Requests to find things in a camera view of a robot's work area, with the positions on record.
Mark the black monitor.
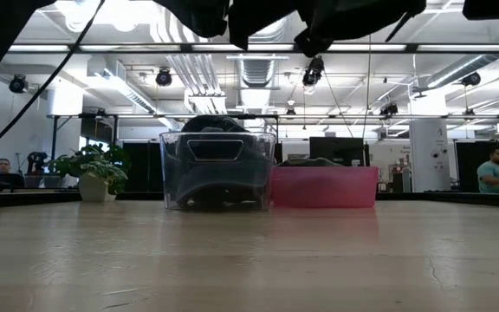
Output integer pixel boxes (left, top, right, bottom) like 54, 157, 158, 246
309, 136, 370, 168

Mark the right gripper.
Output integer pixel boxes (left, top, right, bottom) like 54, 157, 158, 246
227, 0, 426, 58

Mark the black ceiling fixture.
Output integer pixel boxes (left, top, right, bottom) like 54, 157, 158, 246
379, 101, 400, 119

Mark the pink plastic bin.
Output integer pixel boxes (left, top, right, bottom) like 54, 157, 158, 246
269, 165, 381, 210

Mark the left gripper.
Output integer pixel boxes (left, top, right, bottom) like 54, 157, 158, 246
153, 0, 231, 39

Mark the black cable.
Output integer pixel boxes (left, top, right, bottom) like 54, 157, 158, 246
0, 0, 106, 159

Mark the potted green plant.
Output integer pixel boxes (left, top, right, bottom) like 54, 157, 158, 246
47, 143, 133, 204

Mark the person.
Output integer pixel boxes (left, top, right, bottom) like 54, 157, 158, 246
0, 157, 27, 189
476, 146, 499, 195

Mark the clear plastic bin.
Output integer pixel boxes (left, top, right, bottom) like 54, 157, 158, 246
159, 130, 278, 212

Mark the black track spotlight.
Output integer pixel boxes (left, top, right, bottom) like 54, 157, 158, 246
8, 74, 30, 95
154, 67, 173, 88
461, 70, 483, 88
301, 55, 326, 88

